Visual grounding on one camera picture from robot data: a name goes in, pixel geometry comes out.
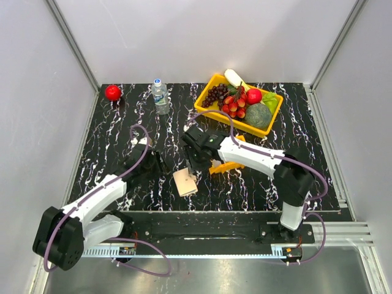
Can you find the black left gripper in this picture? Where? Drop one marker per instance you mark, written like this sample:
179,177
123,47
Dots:
162,168

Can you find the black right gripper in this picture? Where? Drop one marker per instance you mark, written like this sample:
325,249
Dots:
193,165

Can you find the small yellow card bin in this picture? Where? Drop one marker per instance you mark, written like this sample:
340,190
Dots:
218,167

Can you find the beige leather card holder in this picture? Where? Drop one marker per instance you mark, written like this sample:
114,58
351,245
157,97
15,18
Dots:
185,182

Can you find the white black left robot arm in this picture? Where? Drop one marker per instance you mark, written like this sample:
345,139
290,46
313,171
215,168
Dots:
65,233

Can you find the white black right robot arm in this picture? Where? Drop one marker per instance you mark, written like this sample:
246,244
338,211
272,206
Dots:
291,178

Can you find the red cherry bunch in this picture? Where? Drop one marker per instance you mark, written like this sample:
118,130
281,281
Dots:
235,103

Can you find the purple grape bunch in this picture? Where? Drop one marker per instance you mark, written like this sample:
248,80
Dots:
216,94

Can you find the green netted melon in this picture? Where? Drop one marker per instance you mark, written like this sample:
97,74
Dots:
258,116

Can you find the large yellow fruit tray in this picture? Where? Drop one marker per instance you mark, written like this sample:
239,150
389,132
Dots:
215,113

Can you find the clear plastic water bottle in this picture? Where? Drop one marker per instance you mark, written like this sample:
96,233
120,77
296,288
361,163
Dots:
159,91

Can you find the red apple in tray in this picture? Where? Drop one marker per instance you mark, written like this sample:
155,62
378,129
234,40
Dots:
254,96

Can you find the white radish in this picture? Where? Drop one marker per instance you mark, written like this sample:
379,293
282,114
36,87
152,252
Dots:
233,78

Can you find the red apple on table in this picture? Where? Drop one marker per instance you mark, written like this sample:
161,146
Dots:
113,93

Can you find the green leafy vegetable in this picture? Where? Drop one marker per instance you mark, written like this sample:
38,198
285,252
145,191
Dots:
271,101

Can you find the aluminium frame rail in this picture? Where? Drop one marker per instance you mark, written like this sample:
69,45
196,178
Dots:
72,43

